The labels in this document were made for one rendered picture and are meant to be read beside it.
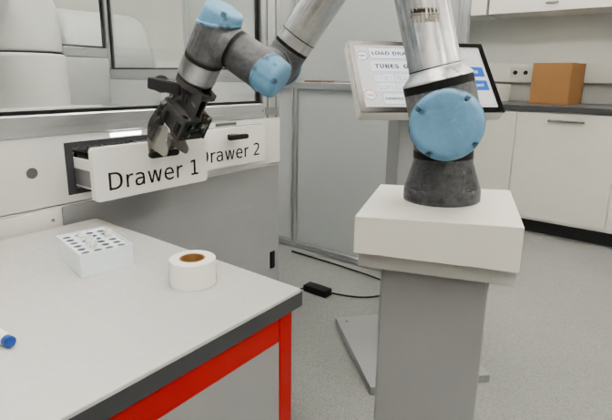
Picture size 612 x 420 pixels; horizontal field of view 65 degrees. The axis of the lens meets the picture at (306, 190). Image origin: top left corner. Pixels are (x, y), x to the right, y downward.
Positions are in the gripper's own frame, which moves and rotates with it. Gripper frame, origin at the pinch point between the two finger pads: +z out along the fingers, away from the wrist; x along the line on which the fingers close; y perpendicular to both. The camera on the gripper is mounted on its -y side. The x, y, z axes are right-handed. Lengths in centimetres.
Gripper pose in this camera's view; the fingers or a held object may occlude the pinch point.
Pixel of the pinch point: (158, 148)
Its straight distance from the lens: 110.1
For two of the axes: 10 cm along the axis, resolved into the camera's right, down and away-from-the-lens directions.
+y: 6.4, 6.8, -3.5
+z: -4.7, 7.1, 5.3
